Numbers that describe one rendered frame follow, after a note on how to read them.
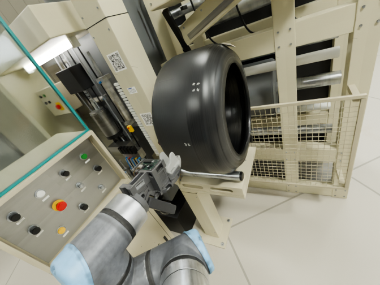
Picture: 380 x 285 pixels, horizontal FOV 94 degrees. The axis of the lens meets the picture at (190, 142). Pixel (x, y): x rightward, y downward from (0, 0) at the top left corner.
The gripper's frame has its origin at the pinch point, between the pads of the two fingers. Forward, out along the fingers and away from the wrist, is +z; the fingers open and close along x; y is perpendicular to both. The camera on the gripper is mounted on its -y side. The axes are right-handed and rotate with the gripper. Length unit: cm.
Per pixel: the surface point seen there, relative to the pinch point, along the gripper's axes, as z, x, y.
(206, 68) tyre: 20.7, -8.0, 22.0
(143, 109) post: 26.6, 32.0, 9.9
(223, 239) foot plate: 41, 22, -116
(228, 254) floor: 32, 15, -118
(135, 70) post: 25.8, 26.3, 27.4
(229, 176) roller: 23.5, -5.5, -27.2
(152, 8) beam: 48, 23, 49
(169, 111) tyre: 11.1, 4.9, 12.4
